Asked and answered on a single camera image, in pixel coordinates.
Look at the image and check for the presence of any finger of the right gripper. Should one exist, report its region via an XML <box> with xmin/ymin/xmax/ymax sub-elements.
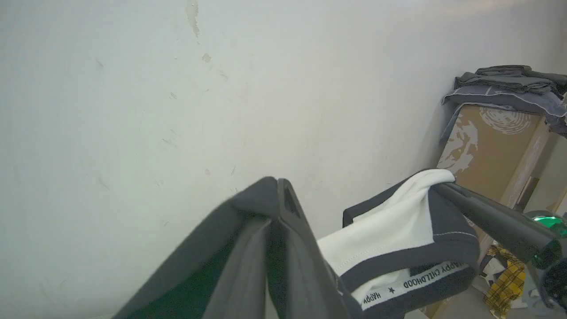
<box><xmin>441</xmin><ymin>183</ymin><xmax>558</xmax><ymax>242</ymax></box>
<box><xmin>432</xmin><ymin>185</ymin><xmax>552</xmax><ymax>264</ymax></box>

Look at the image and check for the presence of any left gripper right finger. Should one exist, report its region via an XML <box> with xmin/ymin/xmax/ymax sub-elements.
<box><xmin>266</xmin><ymin>179</ymin><xmax>350</xmax><ymax>319</ymax></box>

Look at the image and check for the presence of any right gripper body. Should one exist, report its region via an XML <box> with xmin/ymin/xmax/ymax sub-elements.
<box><xmin>525</xmin><ymin>210</ymin><xmax>567</xmax><ymax>311</ymax></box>

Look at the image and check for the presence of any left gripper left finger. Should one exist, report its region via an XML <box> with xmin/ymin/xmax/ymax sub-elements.
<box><xmin>202</xmin><ymin>217</ymin><xmax>273</xmax><ymax>319</ymax></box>

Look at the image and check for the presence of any white and black T-shirt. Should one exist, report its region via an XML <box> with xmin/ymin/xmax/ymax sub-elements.
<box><xmin>113</xmin><ymin>168</ymin><xmax>481</xmax><ymax>319</ymax></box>

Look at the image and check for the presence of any yellow plaid garment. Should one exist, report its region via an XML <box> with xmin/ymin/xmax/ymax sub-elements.
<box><xmin>483</xmin><ymin>246</ymin><xmax>525</xmax><ymax>317</ymax></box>

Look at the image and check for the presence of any dark grey folded garment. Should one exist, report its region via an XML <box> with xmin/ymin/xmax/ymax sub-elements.
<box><xmin>454</xmin><ymin>66</ymin><xmax>567</xmax><ymax>96</ymax></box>

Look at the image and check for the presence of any brown panel with fingerprint print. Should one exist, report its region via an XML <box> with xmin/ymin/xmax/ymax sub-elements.
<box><xmin>436</xmin><ymin>104</ymin><xmax>554</xmax><ymax>266</ymax></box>

